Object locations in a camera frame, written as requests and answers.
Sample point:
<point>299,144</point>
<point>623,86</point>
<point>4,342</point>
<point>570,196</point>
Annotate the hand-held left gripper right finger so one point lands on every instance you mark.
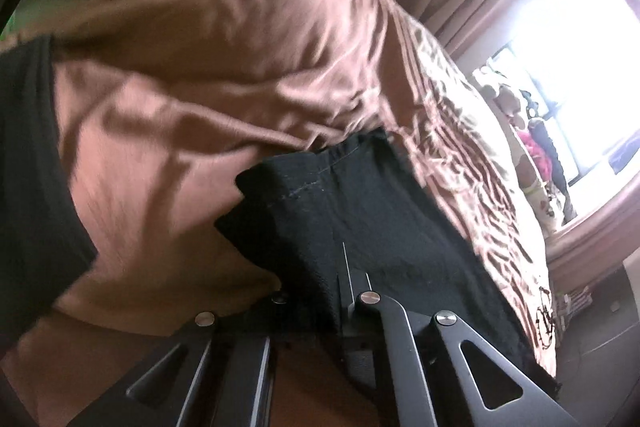
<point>374,314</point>

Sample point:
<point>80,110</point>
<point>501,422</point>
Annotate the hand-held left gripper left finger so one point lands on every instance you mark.
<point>245,357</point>

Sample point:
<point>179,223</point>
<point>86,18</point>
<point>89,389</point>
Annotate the black pants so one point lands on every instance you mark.
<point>360,207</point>

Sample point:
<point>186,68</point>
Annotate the white radiator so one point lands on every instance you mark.
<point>575,302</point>

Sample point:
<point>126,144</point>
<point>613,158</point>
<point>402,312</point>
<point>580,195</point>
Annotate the brown bed blanket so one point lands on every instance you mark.
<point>200,82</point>

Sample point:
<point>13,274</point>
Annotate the black cloth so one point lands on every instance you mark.
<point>35,157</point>

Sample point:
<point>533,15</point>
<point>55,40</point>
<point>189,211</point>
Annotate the bright window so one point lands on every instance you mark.
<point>575,57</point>

